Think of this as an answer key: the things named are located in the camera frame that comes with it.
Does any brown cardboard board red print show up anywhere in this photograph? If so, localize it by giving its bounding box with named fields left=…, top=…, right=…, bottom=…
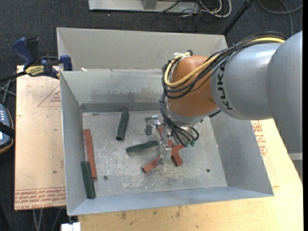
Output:
left=14, top=65, right=281, bottom=211

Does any red-brown flat block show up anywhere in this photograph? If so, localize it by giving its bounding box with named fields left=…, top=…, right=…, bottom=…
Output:
left=83, top=128, right=98, bottom=180
left=156, top=126, right=183, bottom=167
left=141, top=144, right=185, bottom=174

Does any grey metal bin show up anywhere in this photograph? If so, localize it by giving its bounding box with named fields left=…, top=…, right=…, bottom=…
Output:
left=56, top=27, right=274, bottom=216

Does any dark green flat block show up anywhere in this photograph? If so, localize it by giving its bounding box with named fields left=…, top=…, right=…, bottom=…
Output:
left=126, top=140, right=159, bottom=157
left=80, top=161, right=97, bottom=200
left=115, top=108, right=130, bottom=141

